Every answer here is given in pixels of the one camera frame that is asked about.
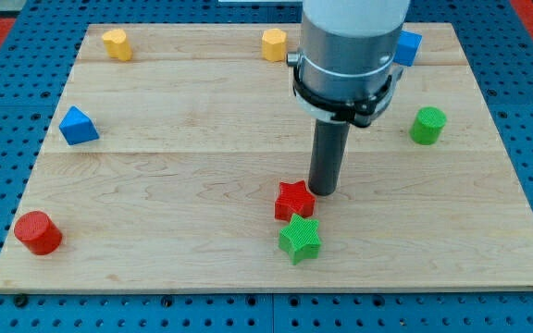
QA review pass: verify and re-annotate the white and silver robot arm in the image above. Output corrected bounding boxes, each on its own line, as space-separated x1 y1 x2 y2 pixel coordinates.
287 0 410 128

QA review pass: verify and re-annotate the red star block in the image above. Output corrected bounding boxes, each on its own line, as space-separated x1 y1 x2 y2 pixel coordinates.
274 180 316 222

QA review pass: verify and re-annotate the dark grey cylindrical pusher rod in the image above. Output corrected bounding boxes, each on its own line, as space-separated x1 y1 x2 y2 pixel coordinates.
308 120 349 196

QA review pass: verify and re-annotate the green star block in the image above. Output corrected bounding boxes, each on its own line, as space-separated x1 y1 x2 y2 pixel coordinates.
279 214 321 265

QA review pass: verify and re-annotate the light wooden board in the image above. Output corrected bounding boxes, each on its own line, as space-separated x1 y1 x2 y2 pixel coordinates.
0 23 533 294

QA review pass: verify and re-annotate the yellow hexagon block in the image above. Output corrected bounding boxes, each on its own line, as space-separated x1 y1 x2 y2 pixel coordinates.
261 29 287 62

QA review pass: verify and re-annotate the green cylinder block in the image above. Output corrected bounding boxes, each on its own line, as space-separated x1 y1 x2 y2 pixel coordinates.
409 106 447 145

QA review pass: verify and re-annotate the blue cube block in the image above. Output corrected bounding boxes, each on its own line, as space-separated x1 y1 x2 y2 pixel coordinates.
393 31 423 67

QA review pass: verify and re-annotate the blue triangle block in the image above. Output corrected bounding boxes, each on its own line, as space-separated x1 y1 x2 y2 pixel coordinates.
58 105 99 145

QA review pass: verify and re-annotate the yellow heart block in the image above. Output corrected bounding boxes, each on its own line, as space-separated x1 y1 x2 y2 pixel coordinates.
101 29 132 61

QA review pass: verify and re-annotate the red cylinder block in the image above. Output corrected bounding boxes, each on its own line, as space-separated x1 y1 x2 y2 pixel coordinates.
13 211 63 255

